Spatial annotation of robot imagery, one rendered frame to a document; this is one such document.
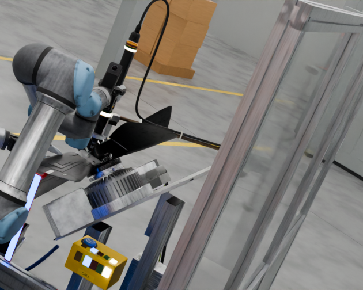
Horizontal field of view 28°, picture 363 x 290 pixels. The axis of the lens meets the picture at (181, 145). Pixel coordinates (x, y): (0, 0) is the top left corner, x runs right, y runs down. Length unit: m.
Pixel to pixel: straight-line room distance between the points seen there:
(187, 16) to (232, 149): 9.61
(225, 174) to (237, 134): 0.06
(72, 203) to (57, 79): 0.82
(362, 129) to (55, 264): 6.09
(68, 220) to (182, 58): 8.45
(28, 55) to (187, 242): 0.98
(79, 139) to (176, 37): 8.52
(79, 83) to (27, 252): 2.61
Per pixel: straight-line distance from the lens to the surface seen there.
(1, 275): 2.51
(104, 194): 2.66
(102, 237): 2.88
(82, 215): 2.68
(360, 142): 9.76
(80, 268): 2.32
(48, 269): 4.36
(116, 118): 2.62
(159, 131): 2.55
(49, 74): 1.97
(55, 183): 2.77
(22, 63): 2.01
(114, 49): 8.89
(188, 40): 10.90
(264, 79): 1.09
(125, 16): 8.83
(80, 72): 1.95
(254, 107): 1.09
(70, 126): 2.34
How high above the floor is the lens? 2.08
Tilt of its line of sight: 16 degrees down
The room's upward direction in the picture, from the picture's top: 23 degrees clockwise
